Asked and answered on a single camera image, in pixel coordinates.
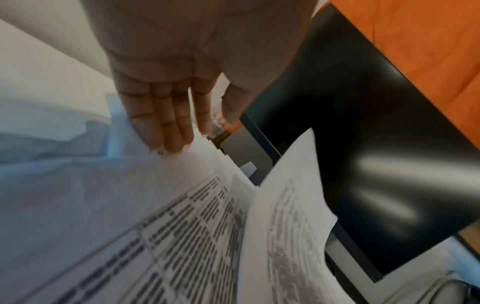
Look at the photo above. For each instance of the person's left hand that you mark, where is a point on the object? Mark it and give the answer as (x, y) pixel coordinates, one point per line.
(195, 38)

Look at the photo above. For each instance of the printed white paper sheet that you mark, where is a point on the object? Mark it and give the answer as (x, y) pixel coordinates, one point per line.
(123, 225)

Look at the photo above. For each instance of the clear blue plastic folder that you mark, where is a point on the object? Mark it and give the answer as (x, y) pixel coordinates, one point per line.
(116, 130)

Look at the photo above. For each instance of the black computer monitor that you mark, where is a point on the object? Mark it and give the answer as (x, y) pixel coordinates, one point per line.
(360, 124)

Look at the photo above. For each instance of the curled printed paper page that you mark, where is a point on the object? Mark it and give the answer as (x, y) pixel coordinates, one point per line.
(285, 225)

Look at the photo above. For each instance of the orange cloth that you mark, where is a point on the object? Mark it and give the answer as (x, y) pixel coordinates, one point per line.
(420, 38)

